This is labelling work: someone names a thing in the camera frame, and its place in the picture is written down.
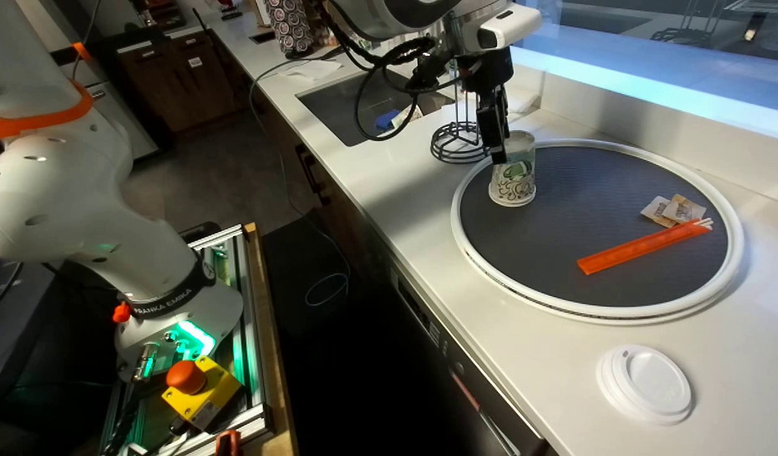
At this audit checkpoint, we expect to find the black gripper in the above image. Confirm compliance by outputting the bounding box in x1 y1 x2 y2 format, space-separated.
455 45 516 166

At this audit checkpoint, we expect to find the printed white paper cup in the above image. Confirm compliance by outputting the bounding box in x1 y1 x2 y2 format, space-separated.
487 128 540 209

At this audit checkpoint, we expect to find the orange stick packet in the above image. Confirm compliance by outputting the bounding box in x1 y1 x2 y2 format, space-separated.
572 220 715 278

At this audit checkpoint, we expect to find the white plastic cup lid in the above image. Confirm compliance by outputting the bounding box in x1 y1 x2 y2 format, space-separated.
596 341 697 427

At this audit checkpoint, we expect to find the blue sponge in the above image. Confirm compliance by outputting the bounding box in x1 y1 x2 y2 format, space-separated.
371 106 402 133

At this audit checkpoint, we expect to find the round dark turntable tray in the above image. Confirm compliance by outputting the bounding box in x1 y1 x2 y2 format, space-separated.
447 136 748 325

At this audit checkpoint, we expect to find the stainless steel sink basin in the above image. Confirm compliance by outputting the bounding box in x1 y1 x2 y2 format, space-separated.
295 66 455 149

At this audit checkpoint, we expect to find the window glass pane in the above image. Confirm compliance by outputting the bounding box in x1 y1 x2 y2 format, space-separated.
512 0 778 141

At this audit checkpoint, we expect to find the small paper sugar packet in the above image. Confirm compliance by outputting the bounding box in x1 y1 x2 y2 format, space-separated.
664 193 708 227
638 195 677 231

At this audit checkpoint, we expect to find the dark wooden cabinet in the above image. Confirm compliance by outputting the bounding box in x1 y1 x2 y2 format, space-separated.
99 28 241 136

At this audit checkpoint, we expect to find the yellow emergency stop button box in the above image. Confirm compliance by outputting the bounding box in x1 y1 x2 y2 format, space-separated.
159 355 243 427

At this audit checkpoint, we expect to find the black wire paper towel holder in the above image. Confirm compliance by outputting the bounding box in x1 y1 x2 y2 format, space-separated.
428 79 499 166

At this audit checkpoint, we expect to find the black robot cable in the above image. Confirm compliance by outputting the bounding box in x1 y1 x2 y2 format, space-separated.
338 28 459 144

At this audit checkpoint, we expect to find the red handled tool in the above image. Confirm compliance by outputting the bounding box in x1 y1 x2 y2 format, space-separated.
209 427 243 456

